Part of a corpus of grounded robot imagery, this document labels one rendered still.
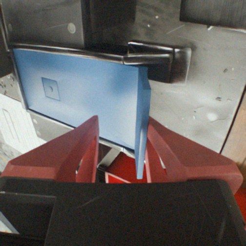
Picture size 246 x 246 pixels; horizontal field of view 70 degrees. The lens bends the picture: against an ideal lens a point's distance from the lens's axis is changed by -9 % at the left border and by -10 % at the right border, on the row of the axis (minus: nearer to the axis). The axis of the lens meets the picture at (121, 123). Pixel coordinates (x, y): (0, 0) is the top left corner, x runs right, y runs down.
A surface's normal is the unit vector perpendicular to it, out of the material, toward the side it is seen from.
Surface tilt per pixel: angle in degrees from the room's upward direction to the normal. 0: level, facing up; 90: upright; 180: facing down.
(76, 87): 0
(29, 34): 0
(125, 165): 90
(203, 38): 0
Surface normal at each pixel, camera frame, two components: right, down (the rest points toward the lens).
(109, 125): -0.49, 0.52
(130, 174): 0.00, -0.80
